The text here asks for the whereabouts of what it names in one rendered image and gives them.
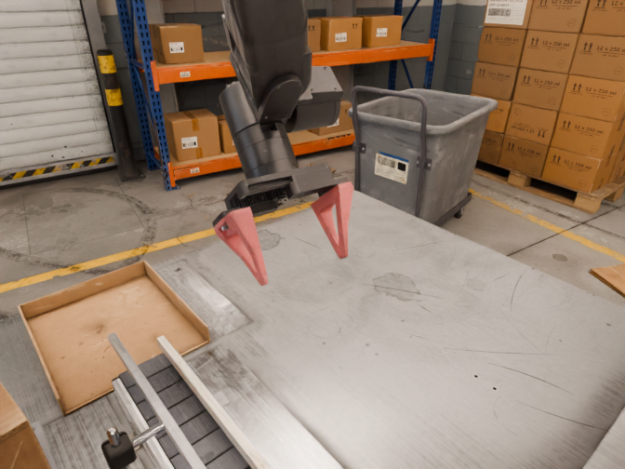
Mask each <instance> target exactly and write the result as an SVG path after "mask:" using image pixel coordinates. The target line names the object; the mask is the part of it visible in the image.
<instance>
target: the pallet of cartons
mask: <svg viewBox="0 0 625 469"><path fill-rule="evenodd" d="M483 26H485V27H484V29H483V31H482V34H481V38H480V42H479V47H478V61H477V62H476V63H475V68H474V74H473V80H472V90H471V96H475V97H482V98H489V99H492V100H495V101H497V102H498V108H497V109H496V110H494V111H492V112H490V113H489V117H488V120H487V123H486V127H485V133H484V136H483V139H482V143H481V147H480V150H479V154H478V157H477V160H478V161H482V162H485V163H487V164H490V165H493V166H496V167H499V168H505V169H508V170H510V174H509V178H506V177H503V176H500V175H498V174H495V173H492V172H489V171H486V170H483V169H480V168H478V167H475V168H474V171H473V174H476V175H479V176H482V177H485V178H488V179H490V180H493V181H498V182H501V183H504V184H507V185H510V186H512V187H515V188H518V189H520V190H523V191H526V192H529V193H531V194H536V195H539V196H541V197H544V198H547V199H550V200H552V201H555V202H557V203H560V204H563V205H566V206H569V207H572V208H575V209H578V210H581V211H584V212H587V213H590V214H594V213H595V212H597V211H599V207H600V205H601V202H602V199H604V200H606V201H610V202H615V201H617V200H618V199H620V198H621V197H622V193H623V191H624V188H625V0H487V1H486V6H485V16H484V22H483ZM532 178H534V179H537V180H540V181H546V182H548V183H551V184H554V185H557V186H560V187H563V188H566V189H569V190H572V191H575V192H578V193H577V197H576V200H573V199H570V198H567V197H564V196H561V195H558V194H554V193H551V192H548V191H545V190H542V189H539V188H537V187H534V186H531V185H530V182H531V179H532Z"/></svg>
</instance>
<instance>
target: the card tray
mask: <svg viewBox="0 0 625 469"><path fill-rule="evenodd" d="M18 308H19V311H20V315H21V317H22V319H23V322H24V324H25V327H26V328H27V330H28V333H29V335H30V337H31V340H32V342H33V346H34V348H35V350H36V352H37V354H38V357H39V359H40V361H41V364H42V366H43V368H44V371H45V373H46V375H47V378H48V381H49V383H50V385H51V388H52V390H53V392H54V395H55V397H56V398H57V401H58V403H59V406H60V409H61V412H62V414H63V416H64V417H65V416H67V415H68V414H70V413H72V412H74V411H76V410H78V409H80V408H82V407H84V406H86V405H88V404H90V403H92V402H94V401H96V400H98V399H100V398H102V397H104V396H106V395H108V394H110V393H112V392H114V389H113V384H112V379H114V378H116V377H118V376H119V374H121V373H123V372H125V371H126V368H125V366H124V364H123V363H122V361H121V360H120V358H119V357H118V355H117V353H116V352H115V350H114V349H113V348H112V346H111V344H110V343H109V340H108V337H107V336H108V335H110V334H112V333H114V332H115V333H116V335H117V336H118V338H119V339H120V341H121V342H122V344H123V345H124V346H125V347H126V349H127V351H128V352H129V354H130V355H131V357H132V358H133V360H134V361H135V363H136V364H137V365H139V364H141V363H143V362H145V361H147V360H149V359H151V358H153V357H155V356H157V355H160V354H162V353H163V352H162V350H161V349H160V348H159V346H158V342H157V338H159V337H161V336H163V335H164V336H165V338H166V339H167V340H168V342H169V343H170V344H171V345H172V347H173V348H174V349H175V350H177V351H178V353H179V354H180V355H181V356H184V355H187V354H188V353H190V352H192V351H194V350H196V349H198V348H200V347H202V346H204V345H206V344H208V343H210V338H209V331H208V325H207V324H206V323H205V322H204V321H203V320H202V319H201V318H200V317H199V316H198V315H197V314H196V313H195V312H194V311H193V310H192V309H191V308H190V307H189V305H188V304H187V303H186V302H185V301H184V300H183V299H182V298H181V297H180V296H179V295H178V294H177V293H176V292H175V291H174V290H173V289H172V288H171V287H170V286H169V284H168V283H167V282H166V281H165V280H164V279H163V278H162V277H161V276H160V275H159V274H158V273H157V272H156V271H155V270H154V269H153V268H152V267H151V266H150V264H149V263H148V262H146V261H145V260H144V261H139V262H136V263H134V264H131V265H128V266H126V267H123V268H121V269H118V270H115V271H112V272H110V273H108V274H105V275H100V276H98V277H95V278H92V279H89V280H87V281H85V282H82V283H79V284H76V285H74V286H71V287H68V288H64V289H62V290H59V291H56V292H53V293H51V294H48V295H46V296H43V297H40V298H38V299H35V300H32V301H27V302H25V303H23V304H20V305H18Z"/></svg>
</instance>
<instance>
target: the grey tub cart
mask: <svg viewBox="0 0 625 469"><path fill-rule="evenodd" d="M357 91H365V92H371V93H377V94H382V95H388V96H386V97H383V98H380V99H376V100H372V101H369V102H366V103H363V104H360V105H357V100H356V93H357ZM497 108H498V102H497V101H496V100H492V99H489V98H482V97H475V96H469V95H462V94H456V93H450V92H444V91H437V90H430V89H424V88H409V89H406V90H403V91H394V90H389V89H382V88H376V87H365V86H356V87H355V88H354V89H353V90H352V108H350V109H349V112H348V115H349V117H351V118H352V123H353V129H354V134H355V141H353V146H352V150H353V151H354V152H355V163H354V190H355V191H357V192H360V193H362V194H366V195H368V196H370V197H372V198H375V199H377V200H378V201H381V202H383V203H385V204H387V205H390V206H392V207H394V208H398V209H400V210H402V211H404V212H406V213H408V214H411V215H413V216H415V217H417V218H420V219H422V220H424V221H427V222H429V223H432V224H434V225H436V226H438V227H440V226H441V225H442V224H443V223H445V222H446V221H447V220H448V219H450V218H451V217H452V216H453V215H454V216H455V218H457V219H459V218H460V217H461V216H462V214H463V210H464V206H465V205H467V204H468V203H469V202H470V201H471V198H472V193H469V188H470V184H471V181H472V174H473V171H474V168H475V164H476V160H477V157H478V154H479V150H480V147H481V143H482V139H483V136H484V133H485V127H486V123H487V120H488V117H489V113H490V112H492V111H494V110H496V109H497Z"/></svg>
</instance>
